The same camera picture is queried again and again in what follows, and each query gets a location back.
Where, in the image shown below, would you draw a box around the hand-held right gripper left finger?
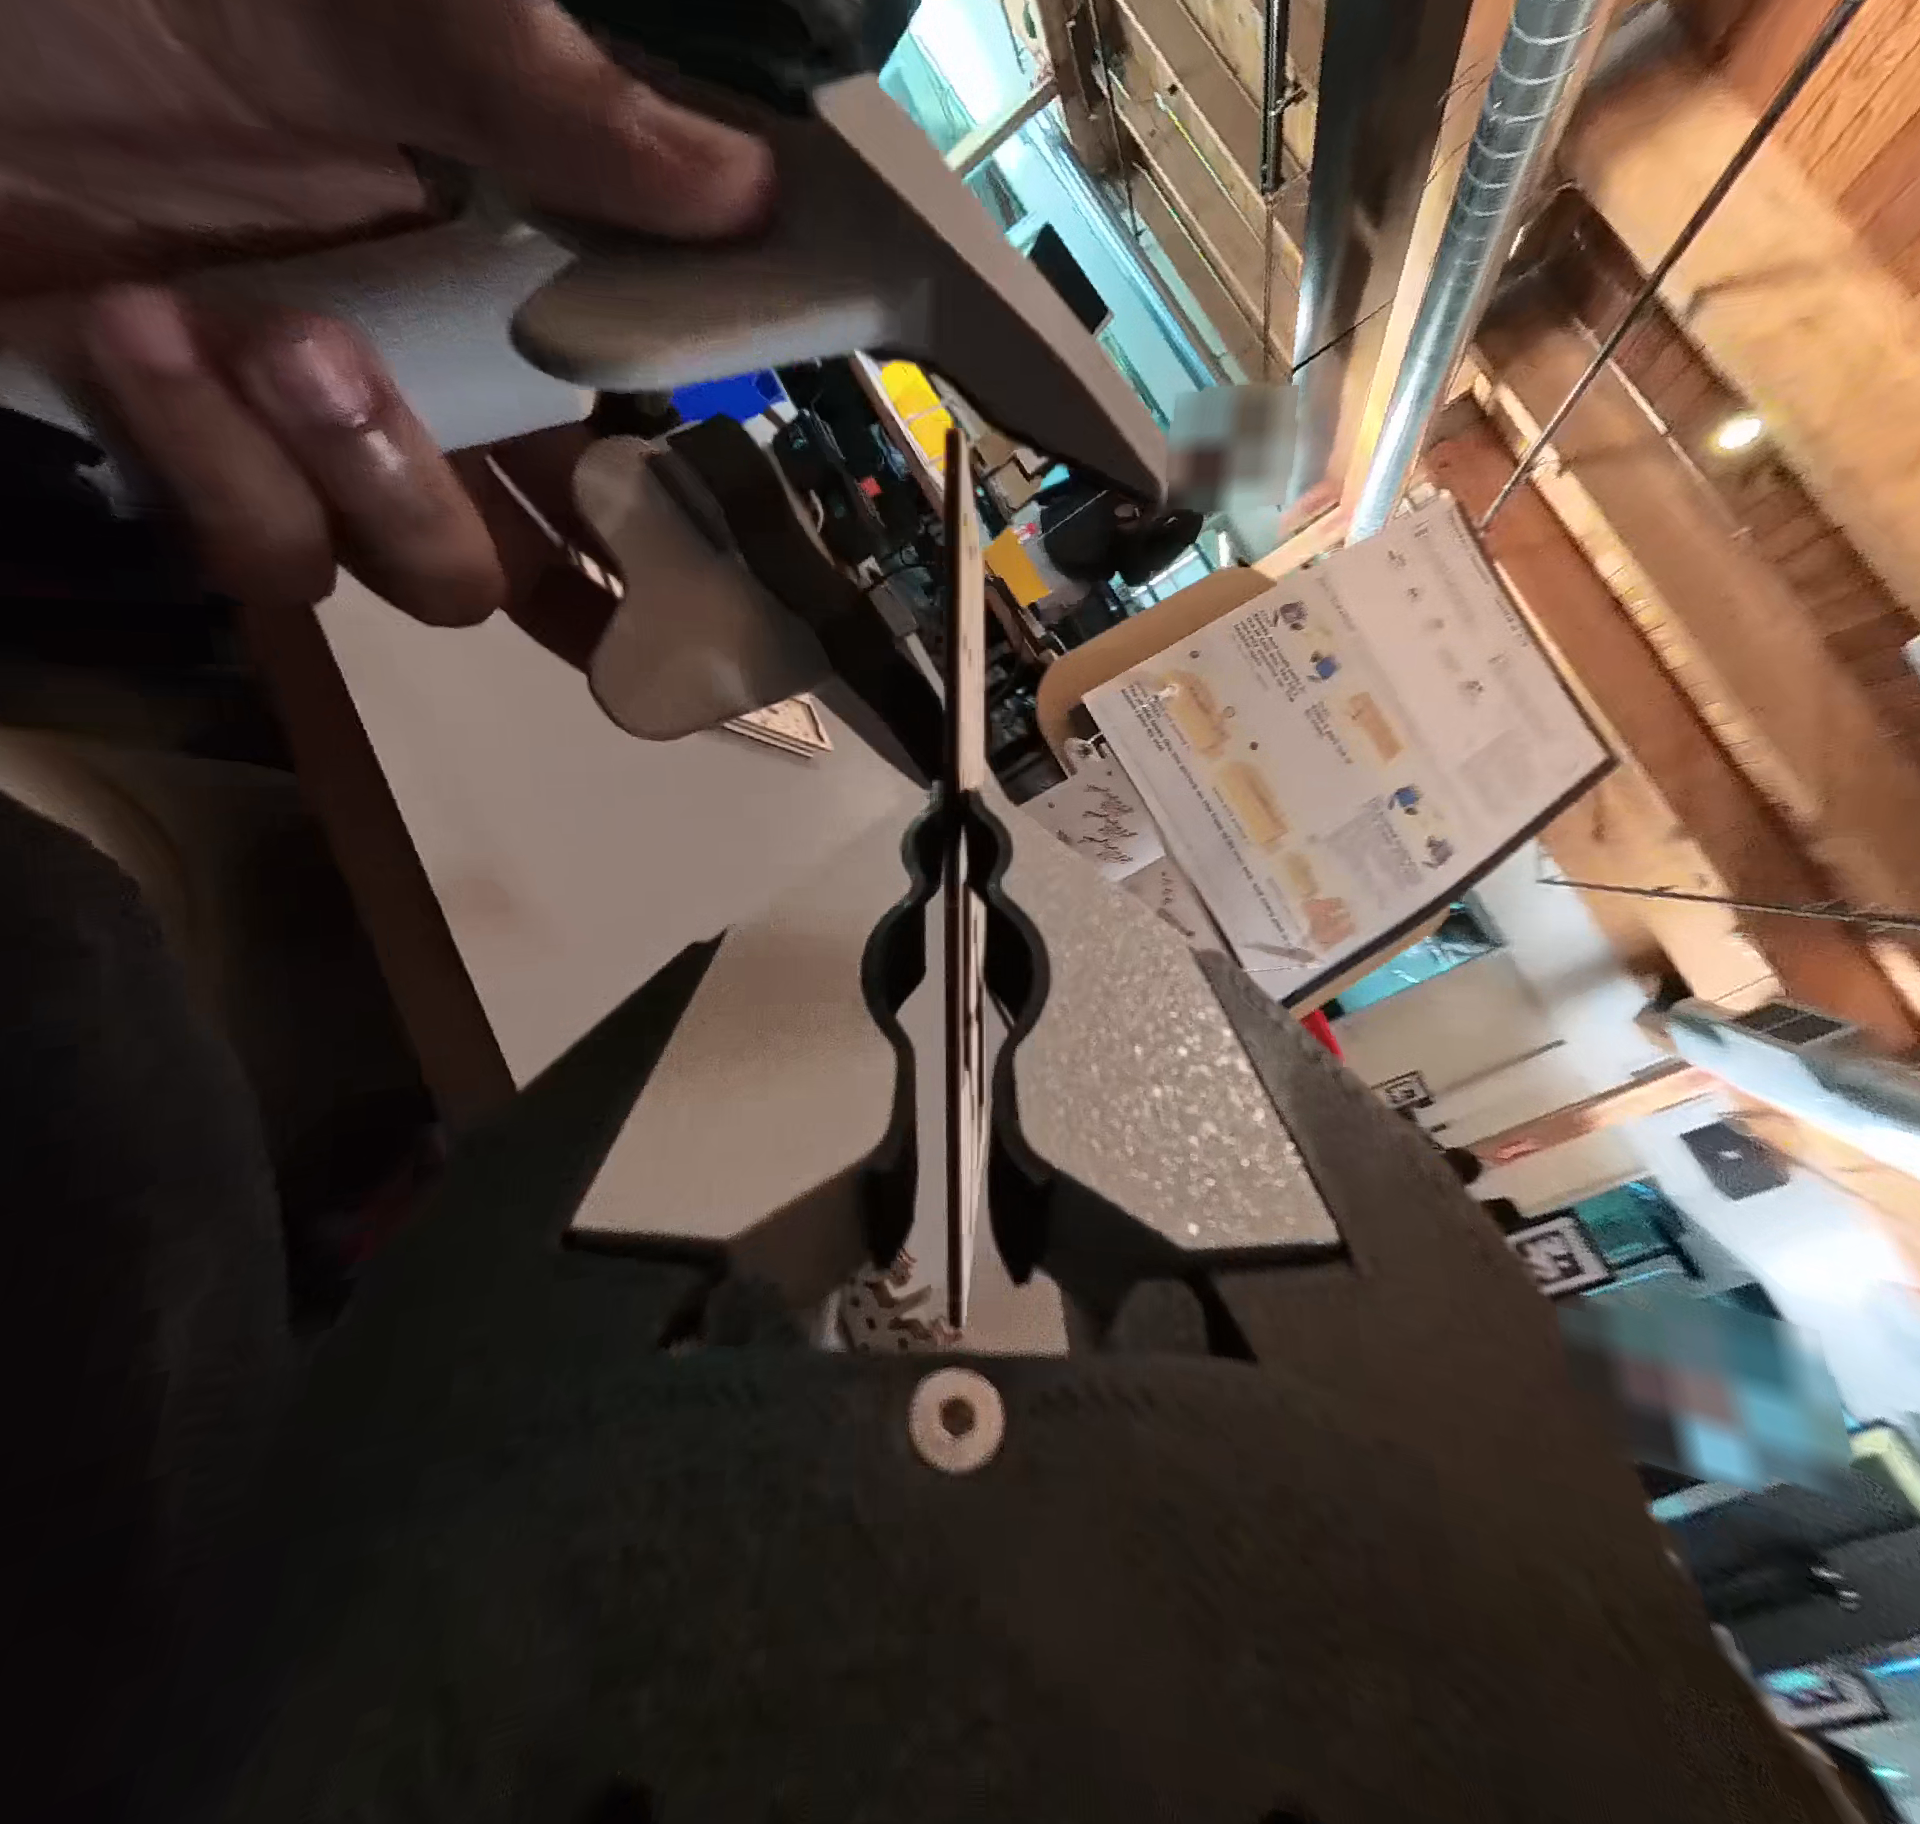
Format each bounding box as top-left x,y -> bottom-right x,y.
566,788 -> 959,1333

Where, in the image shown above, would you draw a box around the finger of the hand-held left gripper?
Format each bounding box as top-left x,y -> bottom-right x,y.
510,69 -> 1175,507
570,411 -> 950,794

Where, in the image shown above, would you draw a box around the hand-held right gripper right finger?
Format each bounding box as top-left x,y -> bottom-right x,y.
965,788 -> 1348,1284

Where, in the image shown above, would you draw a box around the stack of wooden puzzle sheets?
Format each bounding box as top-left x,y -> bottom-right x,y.
480,451 -> 833,765

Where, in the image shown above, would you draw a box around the wooden puzzle board with cutouts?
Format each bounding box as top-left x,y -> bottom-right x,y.
936,427 -> 991,1333

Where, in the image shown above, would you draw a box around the person's left hand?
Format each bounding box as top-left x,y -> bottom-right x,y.
0,0 -> 781,635

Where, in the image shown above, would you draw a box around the yellow plastic bin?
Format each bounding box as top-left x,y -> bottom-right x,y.
875,361 -> 961,476

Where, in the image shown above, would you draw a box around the white puzzle parts paper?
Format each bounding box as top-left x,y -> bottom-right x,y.
1034,766 -> 1202,957

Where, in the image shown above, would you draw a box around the colour printed instruction sheet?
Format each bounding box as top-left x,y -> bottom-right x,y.
1079,489 -> 1622,1009

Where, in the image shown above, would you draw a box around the printed marker tag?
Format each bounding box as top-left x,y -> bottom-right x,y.
1506,1208 -> 1614,1295
1762,1659 -> 1892,1736

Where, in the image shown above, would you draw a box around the person's black knit sweater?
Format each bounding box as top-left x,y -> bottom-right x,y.
0,788 -> 452,1824

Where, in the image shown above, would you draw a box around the silver ventilation duct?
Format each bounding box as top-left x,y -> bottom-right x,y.
1342,0 -> 1643,544

